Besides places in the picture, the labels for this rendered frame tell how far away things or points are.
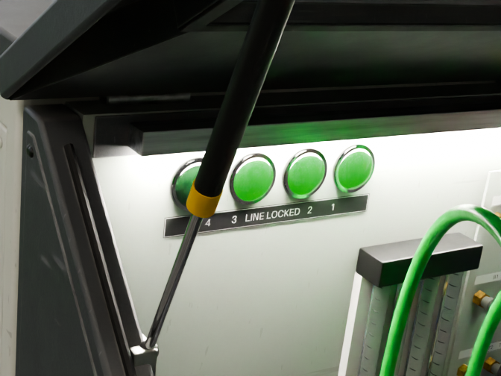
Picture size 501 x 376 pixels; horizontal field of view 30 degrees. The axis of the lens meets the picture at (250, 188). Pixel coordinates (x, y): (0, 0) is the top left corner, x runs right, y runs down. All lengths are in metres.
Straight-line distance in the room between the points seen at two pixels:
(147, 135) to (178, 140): 0.03
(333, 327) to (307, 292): 0.06
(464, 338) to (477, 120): 0.30
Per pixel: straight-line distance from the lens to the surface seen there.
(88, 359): 0.71
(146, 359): 0.70
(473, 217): 0.77
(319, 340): 1.01
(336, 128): 0.87
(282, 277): 0.94
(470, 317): 1.16
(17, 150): 0.81
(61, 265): 0.74
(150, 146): 0.77
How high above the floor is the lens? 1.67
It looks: 20 degrees down
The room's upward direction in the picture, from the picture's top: 7 degrees clockwise
